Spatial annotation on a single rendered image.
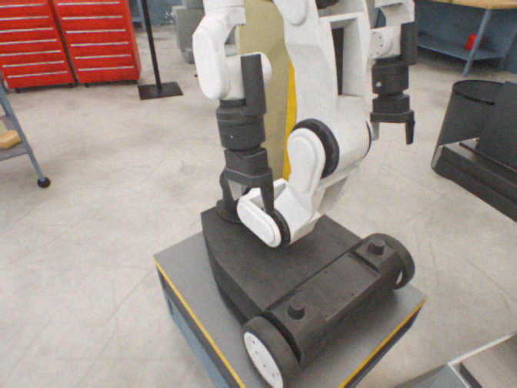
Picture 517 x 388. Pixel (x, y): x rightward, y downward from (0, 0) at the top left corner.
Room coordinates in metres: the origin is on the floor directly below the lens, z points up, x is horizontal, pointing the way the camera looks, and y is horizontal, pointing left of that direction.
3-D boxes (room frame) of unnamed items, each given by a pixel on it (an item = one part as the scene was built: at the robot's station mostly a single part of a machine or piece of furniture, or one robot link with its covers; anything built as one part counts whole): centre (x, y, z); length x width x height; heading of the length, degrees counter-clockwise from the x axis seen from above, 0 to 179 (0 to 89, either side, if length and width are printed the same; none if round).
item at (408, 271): (0.77, -0.45, 0.50); 0.20 x 0.05 x 0.20; 38
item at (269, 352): (0.44, -0.04, 0.50); 0.20 x 0.05 x 0.20; 38
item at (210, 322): (0.79, -0.09, 0.20); 0.78 x 0.68 x 0.40; 38
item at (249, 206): (0.82, -0.07, 0.68); 0.21 x 0.20 x 0.13; 38
